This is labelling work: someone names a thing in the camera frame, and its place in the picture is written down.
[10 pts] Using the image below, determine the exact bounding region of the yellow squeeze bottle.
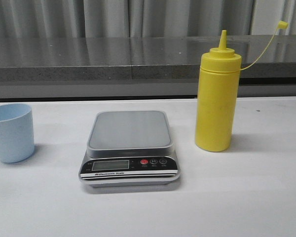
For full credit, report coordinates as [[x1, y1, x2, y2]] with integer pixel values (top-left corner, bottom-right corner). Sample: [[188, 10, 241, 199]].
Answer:
[[194, 21, 289, 153]]

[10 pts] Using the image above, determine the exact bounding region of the light blue plastic cup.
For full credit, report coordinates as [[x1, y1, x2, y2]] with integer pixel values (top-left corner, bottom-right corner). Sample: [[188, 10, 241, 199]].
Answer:
[[0, 104, 35, 163]]

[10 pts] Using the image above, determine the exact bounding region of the digital kitchen scale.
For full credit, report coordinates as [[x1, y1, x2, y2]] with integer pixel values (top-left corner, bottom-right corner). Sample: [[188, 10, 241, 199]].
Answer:
[[79, 110, 181, 188]]

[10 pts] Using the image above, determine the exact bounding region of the grey curtain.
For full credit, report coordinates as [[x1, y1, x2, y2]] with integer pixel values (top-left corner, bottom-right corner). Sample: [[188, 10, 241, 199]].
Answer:
[[0, 0, 296, 38]]

